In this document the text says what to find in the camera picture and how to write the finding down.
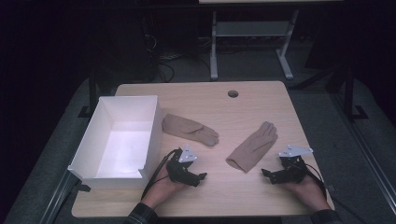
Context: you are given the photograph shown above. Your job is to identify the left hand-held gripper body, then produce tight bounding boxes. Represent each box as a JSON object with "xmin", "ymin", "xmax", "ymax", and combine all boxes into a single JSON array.
[{"xmin": 165, "ymin": 144, "xmax": 199, "ymax": 186}]

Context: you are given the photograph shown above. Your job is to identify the white metal desk frame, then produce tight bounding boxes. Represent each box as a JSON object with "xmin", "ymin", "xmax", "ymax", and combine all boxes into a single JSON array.
[{"xmin": 208, "ymin": 8, "xmax": 301, "ymax": 82}]

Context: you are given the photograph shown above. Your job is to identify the grey metal floor rail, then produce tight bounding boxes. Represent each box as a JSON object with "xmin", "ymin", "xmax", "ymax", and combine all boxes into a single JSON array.
[
  {"xmin": 38, "ymin": 169, "xmax": 80, "ymax": 224},
  {"xmin": 330, "ymin": 92, "xmax": 396, "ymax": 216}
]

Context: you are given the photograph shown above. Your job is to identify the white box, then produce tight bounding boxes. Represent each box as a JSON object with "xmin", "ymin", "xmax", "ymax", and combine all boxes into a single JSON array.
[{"xmin": 67, "ymin": 94, "xmax": 163, "ymax": 190}]

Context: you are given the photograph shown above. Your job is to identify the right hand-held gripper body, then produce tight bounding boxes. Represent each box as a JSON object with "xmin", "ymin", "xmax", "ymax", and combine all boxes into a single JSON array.
[{"xmin": 274, "ymin": 144, "xmax": 314, "ymax": 185}]

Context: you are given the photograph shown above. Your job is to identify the beige glove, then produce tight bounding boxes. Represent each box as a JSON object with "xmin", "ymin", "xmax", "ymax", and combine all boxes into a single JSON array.
[
  {"xmin": 225, "ymin": 120, "xmax": 279, "ymax": 174},
  {"xmin": 161, "ymin": 113, "xmax": 219, "ymax": 147}
]

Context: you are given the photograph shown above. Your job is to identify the person's right hand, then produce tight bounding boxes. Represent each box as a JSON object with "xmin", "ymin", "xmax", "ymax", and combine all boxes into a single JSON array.
[{"xmin": 281, "ymin": 175, "xmax": 332, "ymax": 213}]

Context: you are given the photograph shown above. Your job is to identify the black floor cables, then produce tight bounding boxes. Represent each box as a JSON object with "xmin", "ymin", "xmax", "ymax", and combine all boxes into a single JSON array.
[{"xmin": 141, "ymin": 18, "xmax": 213, "ymax": 84}]

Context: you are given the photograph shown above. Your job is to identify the person's left hand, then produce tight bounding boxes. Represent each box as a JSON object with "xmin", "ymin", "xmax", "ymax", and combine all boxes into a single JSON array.
[{"xmin": 145, "ymin": 174, "xmax": 189, "ymax": 210}]

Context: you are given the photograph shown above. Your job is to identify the black metal stand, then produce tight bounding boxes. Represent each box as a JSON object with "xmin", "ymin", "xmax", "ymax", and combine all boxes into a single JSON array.
[
  {"xmin": 77, "ymin": 69, "xmax": 102, "ymax": 119},
  {"xmin": 340, "ymin": 64, "xmax": 370, "ymax": 121}
]

